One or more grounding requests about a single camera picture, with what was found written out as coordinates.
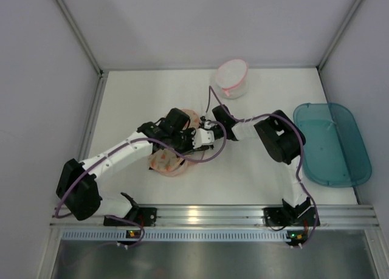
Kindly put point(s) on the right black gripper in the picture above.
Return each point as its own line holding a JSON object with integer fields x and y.
{"x": 209, "y": 126}

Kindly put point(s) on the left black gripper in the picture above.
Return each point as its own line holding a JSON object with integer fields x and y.
{"x": 188, "y": 138}

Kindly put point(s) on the orange patterned bra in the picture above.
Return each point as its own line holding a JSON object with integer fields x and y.
{"x": 168, "y": 164}

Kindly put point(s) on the white mesh laundry bag pink trim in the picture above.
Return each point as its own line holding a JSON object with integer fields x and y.
{"x": 231, "y": 79}

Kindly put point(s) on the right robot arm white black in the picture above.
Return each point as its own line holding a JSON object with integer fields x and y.
{"x": 283, "y": 142}

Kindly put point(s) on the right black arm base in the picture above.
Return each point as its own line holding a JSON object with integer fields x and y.
{"x": 288, "y": 217}

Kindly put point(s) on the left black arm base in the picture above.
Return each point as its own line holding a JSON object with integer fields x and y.
{"x": 144, "y": 216}

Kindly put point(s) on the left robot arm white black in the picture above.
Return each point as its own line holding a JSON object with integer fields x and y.
{"x": 80, "y": 184}

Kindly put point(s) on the teal plastic basin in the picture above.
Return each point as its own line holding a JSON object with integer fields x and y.
{"x": 335, "y": 154}

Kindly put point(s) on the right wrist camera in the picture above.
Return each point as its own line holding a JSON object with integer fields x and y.
{"x": 203, "y": 121}

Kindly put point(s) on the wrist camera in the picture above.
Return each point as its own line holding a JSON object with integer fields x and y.
{"x": 203, "y": 137}
{"x": 203, "y": 121}

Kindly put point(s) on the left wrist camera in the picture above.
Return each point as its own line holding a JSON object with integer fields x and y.
{"x": 203, "y": 137}

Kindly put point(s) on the slotted white cable duct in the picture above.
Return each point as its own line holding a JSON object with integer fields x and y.
{"x": 182, "y": 235}

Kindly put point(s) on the aluminium front rail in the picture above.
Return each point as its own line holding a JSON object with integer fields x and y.
{"x": 251, "y": 216}

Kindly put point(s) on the left aluminium frame post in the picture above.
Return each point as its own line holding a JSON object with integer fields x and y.
{"x": 76, "y": 31}

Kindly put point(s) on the aluminium frame post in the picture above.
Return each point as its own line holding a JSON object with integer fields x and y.
{"x": 346, "y": 21}
{"x": 76, "y": 31}

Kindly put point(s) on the right aluminium frame post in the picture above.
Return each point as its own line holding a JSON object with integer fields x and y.
{"x": 346, "y": 21}

